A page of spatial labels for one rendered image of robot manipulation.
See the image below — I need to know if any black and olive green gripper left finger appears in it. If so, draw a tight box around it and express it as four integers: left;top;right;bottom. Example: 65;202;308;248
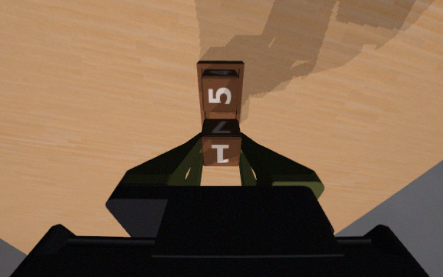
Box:
116;132;203;187

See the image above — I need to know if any dark brown number cube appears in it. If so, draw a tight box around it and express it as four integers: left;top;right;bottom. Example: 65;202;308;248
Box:
201;69;239;112
201;118;241;166

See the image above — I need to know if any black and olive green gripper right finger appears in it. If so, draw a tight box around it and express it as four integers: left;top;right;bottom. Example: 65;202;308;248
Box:
239;132;325;199

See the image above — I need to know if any brown wooden tray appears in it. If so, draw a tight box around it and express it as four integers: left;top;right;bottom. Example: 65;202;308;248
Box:
196;61;245;126

